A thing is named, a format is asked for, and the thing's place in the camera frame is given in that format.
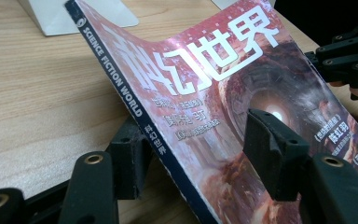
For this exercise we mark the red science fiction magazine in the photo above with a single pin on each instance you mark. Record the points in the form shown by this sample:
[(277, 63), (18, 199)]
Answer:
[(217, 99)]

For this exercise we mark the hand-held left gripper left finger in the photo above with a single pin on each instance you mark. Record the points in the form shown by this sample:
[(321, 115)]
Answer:
[(129, 158)]

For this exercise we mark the white expandable bookend rack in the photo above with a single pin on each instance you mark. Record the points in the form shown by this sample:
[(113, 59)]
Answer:
[(74, 15)]

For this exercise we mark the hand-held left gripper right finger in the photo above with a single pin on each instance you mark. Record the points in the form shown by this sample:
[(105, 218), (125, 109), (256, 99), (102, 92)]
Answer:
[(276, 155)]

